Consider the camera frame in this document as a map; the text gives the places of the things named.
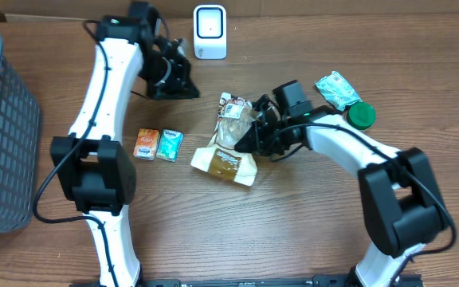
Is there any teal wet wipes pack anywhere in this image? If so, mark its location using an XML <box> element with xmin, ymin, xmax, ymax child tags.
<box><xmin>315</xmin><ymin>71</ymin><xmax>362</xmax><ymax>112</ymax></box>

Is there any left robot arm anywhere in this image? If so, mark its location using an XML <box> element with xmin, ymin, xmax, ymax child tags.
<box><xmin>44</xmin><ymin>1</ymin><xmax>200</xmax><ymax>286</ymax></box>

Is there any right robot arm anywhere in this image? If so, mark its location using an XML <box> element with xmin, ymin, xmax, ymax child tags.
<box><xmin>234</xmin><ymin>80</ymin><xmax>457</xmax><ymax>286</ymax></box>

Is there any teal Kleenex tissue pack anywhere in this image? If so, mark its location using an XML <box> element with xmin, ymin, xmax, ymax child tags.
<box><xmin>156</xmin><ymin>129</ymin><xmax>183</xmax><ymax>162</ymax></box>

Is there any green lid jar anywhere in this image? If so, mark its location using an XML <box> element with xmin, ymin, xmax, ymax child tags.
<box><xmin>346</xmin><ymin>102</ymin><xmax>376</xmax><ymax>130</ymax></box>

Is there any dark grey mesh basket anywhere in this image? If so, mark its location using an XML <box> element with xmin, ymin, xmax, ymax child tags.
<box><xmin>0</xmin><ymin>34</ymin><xmax>42</xmax><ymax>233</ymax></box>

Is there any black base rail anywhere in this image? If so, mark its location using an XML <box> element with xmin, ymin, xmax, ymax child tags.
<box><xmin>139</xmin><ymin>274</ymin><xmax>347</xmax><ymax>287</ymax></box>

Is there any white barcode scanner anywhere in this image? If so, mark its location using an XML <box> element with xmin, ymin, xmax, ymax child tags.
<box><xmin>193</xmin><ymin>4</ymin><xmax>227</xmax><ymax>60</ymax></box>

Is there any orange Kleenex tissue pack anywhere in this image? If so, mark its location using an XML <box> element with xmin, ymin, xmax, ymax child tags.
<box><xmin>133</xmin><ymin>128</ymin><xmax>160</xmax><ymax>160</ymax></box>

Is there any beige plastic pouch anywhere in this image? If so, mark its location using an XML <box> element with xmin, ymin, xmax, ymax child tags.
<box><xmin>190</xmin><ymin>92</ymin><xmax>257</xmax><ymax>187</ymax></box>

